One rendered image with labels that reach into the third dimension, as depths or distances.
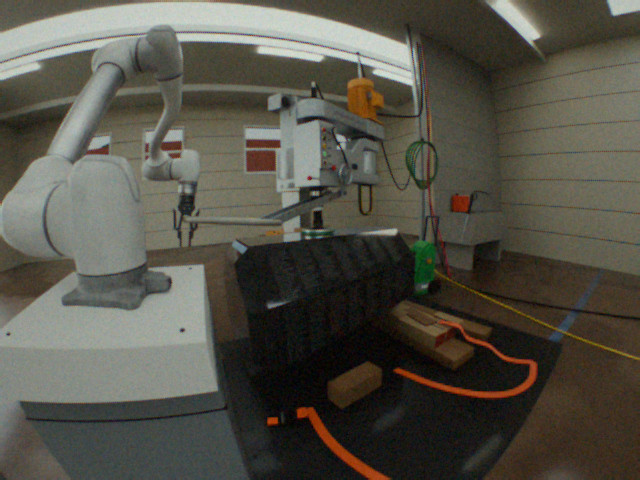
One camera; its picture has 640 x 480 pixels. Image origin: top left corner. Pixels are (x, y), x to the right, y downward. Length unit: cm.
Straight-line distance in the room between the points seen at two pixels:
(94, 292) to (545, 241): 593
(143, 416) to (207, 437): 12
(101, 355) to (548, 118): 612
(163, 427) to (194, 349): 19
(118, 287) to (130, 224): 12
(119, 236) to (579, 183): 574
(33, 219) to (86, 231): 15
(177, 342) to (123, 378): 11
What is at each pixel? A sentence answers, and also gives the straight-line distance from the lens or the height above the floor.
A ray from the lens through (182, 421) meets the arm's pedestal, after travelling 50.
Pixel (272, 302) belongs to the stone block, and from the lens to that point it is 120.
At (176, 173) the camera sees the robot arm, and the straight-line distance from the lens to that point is 126.
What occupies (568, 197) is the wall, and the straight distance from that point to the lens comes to 568.
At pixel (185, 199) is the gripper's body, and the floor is 110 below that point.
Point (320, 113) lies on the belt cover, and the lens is 173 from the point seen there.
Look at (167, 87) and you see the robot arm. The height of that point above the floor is 149.
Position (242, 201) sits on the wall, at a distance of 752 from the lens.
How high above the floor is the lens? 107
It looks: 9 degrees down
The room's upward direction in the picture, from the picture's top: 2 degrees counter-clockwise
